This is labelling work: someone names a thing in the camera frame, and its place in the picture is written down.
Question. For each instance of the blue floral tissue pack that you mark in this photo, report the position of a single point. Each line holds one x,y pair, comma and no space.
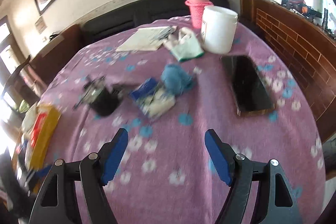
152,98

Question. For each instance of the yellow cardboard box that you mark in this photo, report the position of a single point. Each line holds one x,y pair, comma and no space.
30,161

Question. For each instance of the pink thermos bottle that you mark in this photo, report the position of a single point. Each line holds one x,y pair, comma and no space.
196,8

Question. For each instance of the black leather sofa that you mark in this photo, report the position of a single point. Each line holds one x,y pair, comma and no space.
131,16

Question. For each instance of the dark wooden chair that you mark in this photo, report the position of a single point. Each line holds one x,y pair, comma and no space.
16,82

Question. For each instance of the white green-cuff glove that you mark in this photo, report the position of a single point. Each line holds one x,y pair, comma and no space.
184,47

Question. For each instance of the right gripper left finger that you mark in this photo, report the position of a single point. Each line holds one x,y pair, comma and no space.
57,202

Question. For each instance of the black smartphone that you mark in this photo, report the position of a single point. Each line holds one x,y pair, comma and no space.
250,94

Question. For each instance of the white plastic jar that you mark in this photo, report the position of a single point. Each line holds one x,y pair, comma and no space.
218,29

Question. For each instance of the black motor with cables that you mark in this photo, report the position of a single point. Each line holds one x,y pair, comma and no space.
102,98

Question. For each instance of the brown wooden cabinet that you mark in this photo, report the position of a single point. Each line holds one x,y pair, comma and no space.
308,52

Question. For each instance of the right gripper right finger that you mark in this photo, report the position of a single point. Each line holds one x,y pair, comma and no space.
275,200

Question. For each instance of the blue knitted cloth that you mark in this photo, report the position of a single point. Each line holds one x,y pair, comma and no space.
176,80

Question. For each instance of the purple floral tablecloth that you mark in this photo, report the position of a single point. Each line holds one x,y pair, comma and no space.
166,175

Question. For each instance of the white paper notebook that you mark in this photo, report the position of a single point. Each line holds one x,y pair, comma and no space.
146,39

